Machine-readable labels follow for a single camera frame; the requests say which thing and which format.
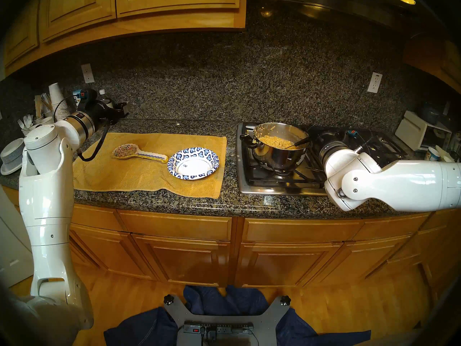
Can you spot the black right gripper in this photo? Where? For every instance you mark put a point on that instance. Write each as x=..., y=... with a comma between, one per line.
x=326, y=140

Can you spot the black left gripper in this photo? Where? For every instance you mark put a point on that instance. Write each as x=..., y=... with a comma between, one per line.
x=102, y=112

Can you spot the black serving spoon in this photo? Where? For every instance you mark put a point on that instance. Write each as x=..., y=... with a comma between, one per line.
x=300, y=142

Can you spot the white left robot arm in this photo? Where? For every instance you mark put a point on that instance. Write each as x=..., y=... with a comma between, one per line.
x=47, y=204

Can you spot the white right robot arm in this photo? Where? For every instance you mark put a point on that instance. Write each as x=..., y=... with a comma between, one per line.
x=403, y=183

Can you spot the patterned ceramic spoon rest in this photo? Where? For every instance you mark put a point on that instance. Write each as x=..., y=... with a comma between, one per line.
x=126, y=151

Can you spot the cooked oatmeal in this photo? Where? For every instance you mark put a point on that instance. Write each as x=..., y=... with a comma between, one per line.
x=275, y=142

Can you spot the blue patterned paper bowl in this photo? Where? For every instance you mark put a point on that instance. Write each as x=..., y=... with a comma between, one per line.
x=192, y=165

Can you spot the grey ceramic bowl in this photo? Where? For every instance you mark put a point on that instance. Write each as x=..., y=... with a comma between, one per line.
x=12, y=152

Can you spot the soy sauce bottle white cap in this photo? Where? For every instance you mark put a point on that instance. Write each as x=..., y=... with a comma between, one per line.
x=102, y=93

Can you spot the steel gas cooktop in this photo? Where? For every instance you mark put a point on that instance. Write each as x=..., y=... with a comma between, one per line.
x=309, y=168

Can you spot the white blue salt canister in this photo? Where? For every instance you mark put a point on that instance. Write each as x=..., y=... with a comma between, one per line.
x=75, y=94

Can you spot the stainless steel pot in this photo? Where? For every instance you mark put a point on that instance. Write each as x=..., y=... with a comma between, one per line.
x=277, y=158

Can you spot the stack of white paper cups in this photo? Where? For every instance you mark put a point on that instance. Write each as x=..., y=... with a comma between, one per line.
x=56, y=96

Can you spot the yellow cloth mat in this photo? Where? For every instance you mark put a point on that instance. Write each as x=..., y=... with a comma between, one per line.
x=151, y=176

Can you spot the thin wooden sticks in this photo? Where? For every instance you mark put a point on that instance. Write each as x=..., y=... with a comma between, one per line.
x=46, y=102

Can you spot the white mug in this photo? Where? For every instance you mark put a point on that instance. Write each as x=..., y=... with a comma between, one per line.
x=43, y=120

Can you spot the flat wooden utensil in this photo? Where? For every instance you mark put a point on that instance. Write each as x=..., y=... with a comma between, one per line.
x=38, y=107

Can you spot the white toaster oven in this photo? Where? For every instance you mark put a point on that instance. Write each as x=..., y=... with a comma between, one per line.
x=412, y=131

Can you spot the white cup holding forks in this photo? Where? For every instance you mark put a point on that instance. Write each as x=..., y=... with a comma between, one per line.
x=26, y=131

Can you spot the blue printed paper cup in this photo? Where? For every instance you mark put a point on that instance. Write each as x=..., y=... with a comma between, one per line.
x=432, y=154

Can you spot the dark blue saucepan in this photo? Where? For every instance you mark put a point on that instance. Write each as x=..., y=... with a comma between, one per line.
x=432, y=112

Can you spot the white shallow container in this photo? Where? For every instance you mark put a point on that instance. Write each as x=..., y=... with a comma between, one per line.
x=442, y=150

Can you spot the plain white paper cup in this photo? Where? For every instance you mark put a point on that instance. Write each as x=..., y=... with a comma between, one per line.
x=446, y=158

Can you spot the steel range hood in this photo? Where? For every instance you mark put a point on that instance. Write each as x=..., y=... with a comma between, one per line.
x=342, y=4

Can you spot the wooden base cabinet row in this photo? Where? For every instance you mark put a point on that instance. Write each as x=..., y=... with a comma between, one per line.
x=183, y=262

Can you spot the black round base knob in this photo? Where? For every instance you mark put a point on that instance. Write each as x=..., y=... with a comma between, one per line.
x=168, y=299
x=285, y=300

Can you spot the dark blue cloth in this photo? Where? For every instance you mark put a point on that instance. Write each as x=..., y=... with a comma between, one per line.
x=230, y=300

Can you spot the grey power strip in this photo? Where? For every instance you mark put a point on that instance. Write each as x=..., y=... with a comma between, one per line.
x=223, y=328

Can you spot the white wall outlet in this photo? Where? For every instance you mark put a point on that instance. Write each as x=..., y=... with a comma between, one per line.
x=87, y=73
x=375, y=83

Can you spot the narrow wooden wall cabinet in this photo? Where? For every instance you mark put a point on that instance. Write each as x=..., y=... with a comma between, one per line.
x=443, y=60

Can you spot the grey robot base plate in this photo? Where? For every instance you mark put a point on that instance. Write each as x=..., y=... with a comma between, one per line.
x=270, y=323

